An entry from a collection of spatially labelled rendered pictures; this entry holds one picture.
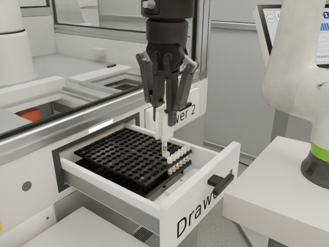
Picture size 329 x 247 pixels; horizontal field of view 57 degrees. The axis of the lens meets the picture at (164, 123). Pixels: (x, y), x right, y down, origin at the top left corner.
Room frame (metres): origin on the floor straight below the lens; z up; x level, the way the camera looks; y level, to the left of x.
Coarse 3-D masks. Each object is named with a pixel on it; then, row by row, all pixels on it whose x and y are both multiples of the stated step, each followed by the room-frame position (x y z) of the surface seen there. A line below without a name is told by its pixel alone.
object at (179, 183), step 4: (188, 172) 0.62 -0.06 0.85; (192, 172) 0.62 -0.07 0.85; (184, 176) 0.60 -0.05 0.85; (188, 176) 0.60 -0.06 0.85; (180, 180) 0.59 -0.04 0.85; (184, 180) 0.59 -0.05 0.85; (176, 184) 0.57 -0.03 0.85; (180, 184) 0.57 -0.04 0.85; (168, 188) 0.56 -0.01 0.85; (172, 188) 0.56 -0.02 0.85; (176, 188) 0.56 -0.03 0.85; (168, 192) 0.54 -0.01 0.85; (172, 192) 0.55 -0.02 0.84
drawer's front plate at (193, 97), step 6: (192, 90) 1.03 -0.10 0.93; (198, 90) 1.05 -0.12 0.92; (192, 96) 1.02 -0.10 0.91; (198, 96) 1.05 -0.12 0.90; (192, 102) 1.02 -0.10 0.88; (198, 102) 1.05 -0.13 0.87; (150, 108) 0.85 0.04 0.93; (192, 108) 1.02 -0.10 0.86; (198, 108) 1.05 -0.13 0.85; (150, 114) 0.83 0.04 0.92; (180, 114) 0.96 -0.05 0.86; (192, 114) 1.02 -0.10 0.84; (150, 120) 0.83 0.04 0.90; (180, 120) 0.96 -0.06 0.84; (186, 120) 0.99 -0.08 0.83; (150, 126) 0.83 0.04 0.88; (174, 126) 0.93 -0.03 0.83
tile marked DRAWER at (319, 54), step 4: (320, 52) 1.26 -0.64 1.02; (324, 52) 1.26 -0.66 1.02; (328, 52) 1.26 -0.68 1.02; (316, 56) 1.24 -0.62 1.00; (320, 56) 1.25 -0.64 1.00; (324, 56) 1.25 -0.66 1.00; (328, 56) 1.25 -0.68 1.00; (316, 60) 1.23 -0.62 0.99; (320, 60) 1.23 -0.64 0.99; (324, 60) 1.24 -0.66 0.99; (328, 60) 1.24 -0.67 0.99
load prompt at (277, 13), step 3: (276, 12) 1.35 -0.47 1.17; (279, 12) 1.35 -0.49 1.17; (324, 12) 1.39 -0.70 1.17; (327, 12) 1.40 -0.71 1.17; (276, 15) 1.34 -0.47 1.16; (279, 15) 1.35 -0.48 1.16; (324, 15) 1.38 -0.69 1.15; (327, 15) 1.39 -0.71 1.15; (276, 18) 1.33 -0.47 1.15; (324, 18) 1.37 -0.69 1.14; (327, 18) 1.38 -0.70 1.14
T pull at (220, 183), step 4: (212, 176) 0.51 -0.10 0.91; (216, 176) 0.51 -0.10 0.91; (220, 176) 0.51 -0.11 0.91; (228, 176) 0.51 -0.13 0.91; (232, 176) 0.51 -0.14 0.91; (208, 180) 0.50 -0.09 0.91; (212, 180) 0.50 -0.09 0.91; (216, 180) 0.50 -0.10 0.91; (220, 180) 0.50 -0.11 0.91; (224, 180) 0.49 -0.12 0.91; (228, 180) 0.50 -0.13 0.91; (232, 180) 0.51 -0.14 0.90; (208, 184) 0.50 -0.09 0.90; (212, 184) 0.49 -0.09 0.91; (216, 184) 0.49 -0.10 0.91; (220, 184) 0.48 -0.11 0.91; (224, 184) 0.48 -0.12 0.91; (228, 184) 0.50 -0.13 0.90; (216, 188) 0.47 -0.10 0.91; (220, 188) 0.47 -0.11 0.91; (224, 188) 0.48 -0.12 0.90; (212, 192) 0.47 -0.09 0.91; (216, 192) 0.46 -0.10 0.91; (220, 192) 0.47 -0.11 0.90
